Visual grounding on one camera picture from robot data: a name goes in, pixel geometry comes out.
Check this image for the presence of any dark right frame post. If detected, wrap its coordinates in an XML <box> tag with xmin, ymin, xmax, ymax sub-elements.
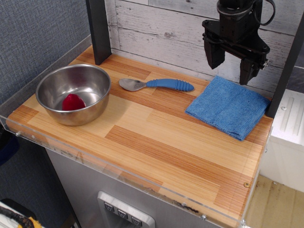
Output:
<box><xmin>266</xmin><ymin>15</ymin><xmax>304</xmax><ymax>118</ymax></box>

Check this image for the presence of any clear acrylic table guard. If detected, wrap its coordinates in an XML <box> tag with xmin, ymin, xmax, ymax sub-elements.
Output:
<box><xmin>0</xmin><ymin>35</ymin><xmax>273</xmax><ymax>228</ymax></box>

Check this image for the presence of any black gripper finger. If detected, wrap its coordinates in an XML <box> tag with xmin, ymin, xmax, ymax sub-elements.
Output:
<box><xmin>204</xmin><ymin>39</ymin><xmax>225</xmax><ymax>69</ymax></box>
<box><xmin>239</xmin><ymin>58</ymin><xmax>259</xmax><ymax>85</ymax></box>

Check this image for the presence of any yellow black object corner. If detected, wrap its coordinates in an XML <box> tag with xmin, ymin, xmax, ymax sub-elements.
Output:
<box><xmin>0</xmin><ymin>206</ymin><xmax>42</xmax><ymax>228</ymax></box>

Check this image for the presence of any silver dispenser button panel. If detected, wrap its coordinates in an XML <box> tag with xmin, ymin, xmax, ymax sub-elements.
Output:
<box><xmin>97</xmin><ymin>191</ymin><xmax>156</xmax><ymax>228</ymax></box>

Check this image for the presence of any stainless steel cabinet front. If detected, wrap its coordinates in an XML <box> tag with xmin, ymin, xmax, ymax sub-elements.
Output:
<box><xmin>47</xmin><ymin>150</ymin><xmax>240</xmax><ymax>228</ymax></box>

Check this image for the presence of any red plastic toy fruit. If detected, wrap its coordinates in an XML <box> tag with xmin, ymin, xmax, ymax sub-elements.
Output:
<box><xmin>62</xmin><ymin>94</ymin><xmax>86</xmax><ymax>111</ymax></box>

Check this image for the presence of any white side cabinet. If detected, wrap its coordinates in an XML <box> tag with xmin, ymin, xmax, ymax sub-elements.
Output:
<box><xmin>260</xmin><ymin>89</ymin><xmax>304</xmax><ymax>192</ymax></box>

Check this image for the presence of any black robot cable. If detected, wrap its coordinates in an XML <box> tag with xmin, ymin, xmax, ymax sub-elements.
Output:
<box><xmin>260</xmin><ymin>0</ymin><xmax>276</xmax><ymax>26</ymax></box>

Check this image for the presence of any dark frame post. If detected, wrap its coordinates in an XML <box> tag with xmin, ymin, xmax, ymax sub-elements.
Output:
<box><xmin>85</xmin><ymin>0</ymin><xmax>112</xmax><ymax>65</ymax></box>
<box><xmin>266</xmin><ymin>15</ymin><xmax>304</xmax><ymax>118</ymax></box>

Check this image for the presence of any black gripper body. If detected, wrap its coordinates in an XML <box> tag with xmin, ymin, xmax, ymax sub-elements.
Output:
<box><xmin>202</xmin><ymin>10</ymin><xmax>270</xmax><ymax>69</ymax></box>

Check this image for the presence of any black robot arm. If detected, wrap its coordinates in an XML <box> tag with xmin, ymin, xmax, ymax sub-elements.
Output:
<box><xmin>202</xmin><ymin>0</ymin><xmax>270</xmax><ymax>85</ymax></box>

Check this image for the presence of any stainless steel bowl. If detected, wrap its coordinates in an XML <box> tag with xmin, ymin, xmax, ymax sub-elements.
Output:
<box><xmin>36</xmin><ymin>64</ymin><xmax>111</xmax><ymax>126</ymax></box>

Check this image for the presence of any dark left frame post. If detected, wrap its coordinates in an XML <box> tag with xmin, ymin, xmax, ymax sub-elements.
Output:
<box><xmin>85</xmin><ymin>0</ymin><xmax>112</xmax><ymax>65</ymax></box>

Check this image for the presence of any blue cloth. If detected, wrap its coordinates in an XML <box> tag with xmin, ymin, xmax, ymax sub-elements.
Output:
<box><xmin>185</xmin><ymin>76</ymin><xmax>270</xmax><ymax>141</ymax></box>

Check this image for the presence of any blue handled metal spoon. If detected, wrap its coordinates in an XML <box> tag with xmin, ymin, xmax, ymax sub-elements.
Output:
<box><xmin>119</xmin><ymin>78</ymin><xmax>194</xmax><ymax>92</ymax></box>

